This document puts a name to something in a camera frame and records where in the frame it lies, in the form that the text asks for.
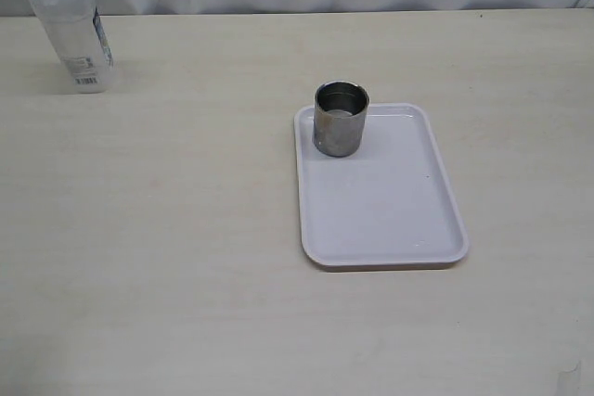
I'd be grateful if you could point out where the clear plastic measuring cup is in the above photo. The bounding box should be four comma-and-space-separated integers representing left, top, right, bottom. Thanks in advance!
28, 0, 113, 94

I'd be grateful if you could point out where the white plastic tray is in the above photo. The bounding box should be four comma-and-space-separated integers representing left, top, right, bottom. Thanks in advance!
293, 103, 470, 269

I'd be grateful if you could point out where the stainless steel cup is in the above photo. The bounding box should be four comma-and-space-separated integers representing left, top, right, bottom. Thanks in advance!
313, 81, 369, 158

